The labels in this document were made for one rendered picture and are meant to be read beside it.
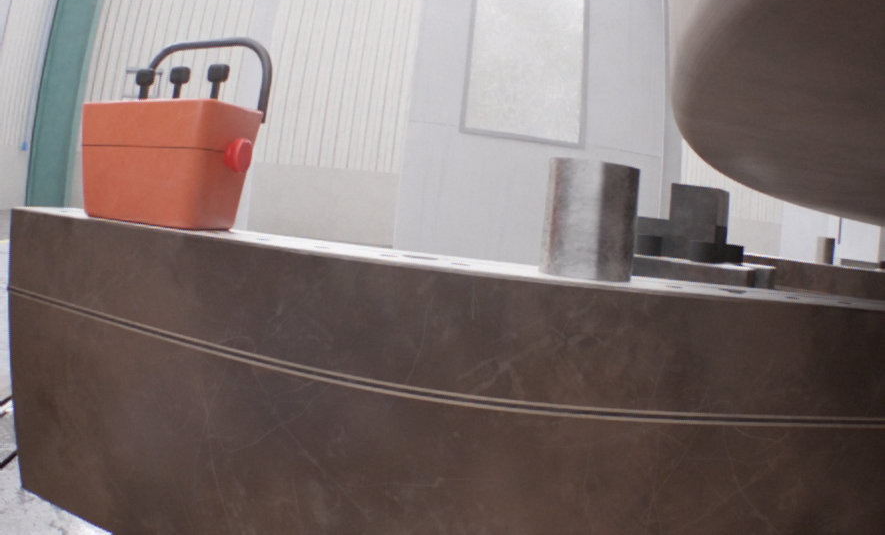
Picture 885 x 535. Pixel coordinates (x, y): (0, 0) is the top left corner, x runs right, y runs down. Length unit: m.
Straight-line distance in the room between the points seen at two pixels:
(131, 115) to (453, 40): 3.01
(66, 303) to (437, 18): 3.07
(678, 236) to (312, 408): 1.15
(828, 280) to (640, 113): 1.74
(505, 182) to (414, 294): 3.05
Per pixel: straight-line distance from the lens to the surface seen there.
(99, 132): 0.81
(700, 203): 1.69
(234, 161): 0.76
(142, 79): 0.87
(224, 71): 0.81
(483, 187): 3.65
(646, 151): 3.89
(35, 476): 0.97
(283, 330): 0.67
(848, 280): 2.50
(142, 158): 0.77
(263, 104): 0.83
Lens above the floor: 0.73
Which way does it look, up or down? 2 degrees down
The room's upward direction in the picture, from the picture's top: 6 degrees clockwise
